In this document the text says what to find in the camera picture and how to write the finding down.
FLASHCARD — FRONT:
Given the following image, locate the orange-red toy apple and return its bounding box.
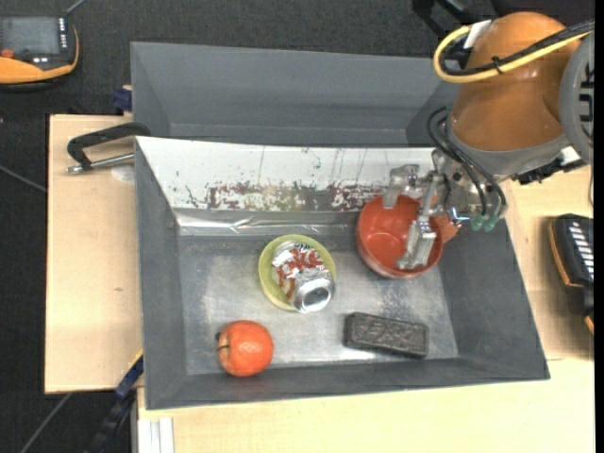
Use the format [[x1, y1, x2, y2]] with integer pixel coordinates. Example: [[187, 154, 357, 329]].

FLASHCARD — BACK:
[[215, 319, 276, 378]]

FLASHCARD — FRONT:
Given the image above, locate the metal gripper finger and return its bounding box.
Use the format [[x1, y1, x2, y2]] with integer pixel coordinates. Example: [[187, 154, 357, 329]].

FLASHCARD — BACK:
[[381, 163, 427, 210], [394, 218, 438, 272]]

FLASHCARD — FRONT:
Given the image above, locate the black cylinder on white bracket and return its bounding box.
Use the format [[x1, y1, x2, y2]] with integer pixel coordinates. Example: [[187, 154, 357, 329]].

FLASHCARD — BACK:
[[511, 146, 589, 186]]

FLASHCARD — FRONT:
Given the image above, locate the yellow-green plate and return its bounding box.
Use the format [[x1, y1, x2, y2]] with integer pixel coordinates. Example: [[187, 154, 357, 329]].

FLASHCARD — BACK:
[[257, 234, 338, 312]]

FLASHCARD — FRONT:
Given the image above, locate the grey metal bin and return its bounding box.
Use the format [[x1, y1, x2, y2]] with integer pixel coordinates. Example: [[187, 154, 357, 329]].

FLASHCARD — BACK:
[[129, 41, 551, 411]]

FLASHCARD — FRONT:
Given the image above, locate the pale wood board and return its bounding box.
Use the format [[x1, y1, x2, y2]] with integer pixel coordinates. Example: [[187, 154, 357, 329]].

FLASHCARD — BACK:
[[43, 113, 145, 394]]

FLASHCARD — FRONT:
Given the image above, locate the crushed silver and red can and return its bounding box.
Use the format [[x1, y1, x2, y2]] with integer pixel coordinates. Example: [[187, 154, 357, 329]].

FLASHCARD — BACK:
[[270, 241, 337, 314]]

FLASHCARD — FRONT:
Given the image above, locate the dark green flat block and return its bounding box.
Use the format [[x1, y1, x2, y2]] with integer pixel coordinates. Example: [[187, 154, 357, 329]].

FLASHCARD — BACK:
[[343, 311, 431, 360]]

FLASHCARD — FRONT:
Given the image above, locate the red bowl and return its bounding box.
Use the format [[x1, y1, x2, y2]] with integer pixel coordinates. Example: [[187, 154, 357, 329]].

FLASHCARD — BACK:
[[355, 194, 459, 280]]

